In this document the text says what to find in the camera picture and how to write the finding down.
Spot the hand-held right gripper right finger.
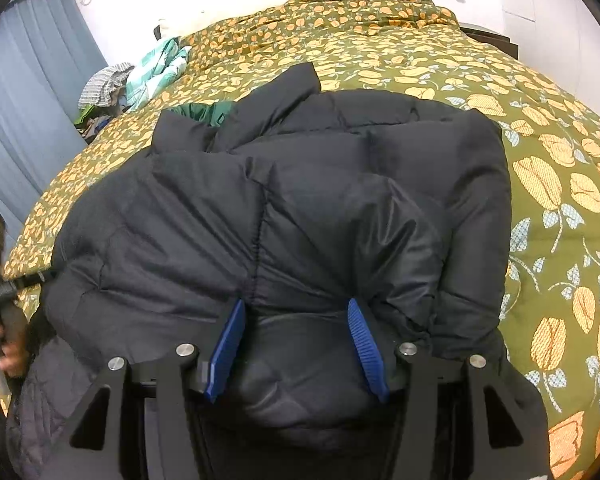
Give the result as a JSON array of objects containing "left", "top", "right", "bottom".
[{"left": 347, "top": 297, "right": 551, "bottom": 480}]

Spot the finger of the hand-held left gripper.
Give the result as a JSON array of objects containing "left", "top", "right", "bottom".
[{"left": 11, "top": 269, "right": 50, "bottom": 292}]

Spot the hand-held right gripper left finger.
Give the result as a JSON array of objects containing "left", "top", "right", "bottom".
[{"left": 55, "top": 299, "right": 247, "bottom": 480}]

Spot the black puffer jacket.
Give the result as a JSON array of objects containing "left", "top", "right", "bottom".
[{"left": 5, "top": 62, "right": 552, "bottom": 480}]

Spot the person's left hand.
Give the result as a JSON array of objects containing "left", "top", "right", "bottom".
[{"left": 0, "top": 320, "right": 30, "bottom": 393}]

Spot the pile of bedside clutter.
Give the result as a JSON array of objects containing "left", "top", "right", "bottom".
[{"left": 72, "top": 102, "right": 128, "bottom": 145}]

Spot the blue grey curtain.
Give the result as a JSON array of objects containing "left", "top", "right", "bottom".
[{"left": 0, "top": 0, "right": 109, "bottom": 243}]

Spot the grey striped cloth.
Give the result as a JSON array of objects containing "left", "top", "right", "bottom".
[{"left": 78, "top": 62, "right": 136, "bottom": 109}]

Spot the green checked cloth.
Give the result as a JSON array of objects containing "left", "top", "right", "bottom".
[{"left": 125, "top": 37, "right": 194, "bottom": 112}]

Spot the floral green orange bed quilt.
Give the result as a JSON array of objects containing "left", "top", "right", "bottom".
[{"left": 2, "top": 0, "right": 600, "bottom": 480}]

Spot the dark wooden nightstand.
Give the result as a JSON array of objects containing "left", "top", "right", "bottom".
[{"left": 459, "top": 23, "right": 520, "bottom": 61}]

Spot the white wardrobe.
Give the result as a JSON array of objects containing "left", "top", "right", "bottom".
[{"left": 497, "top": 0, "right": 600, "bottom": 128}]

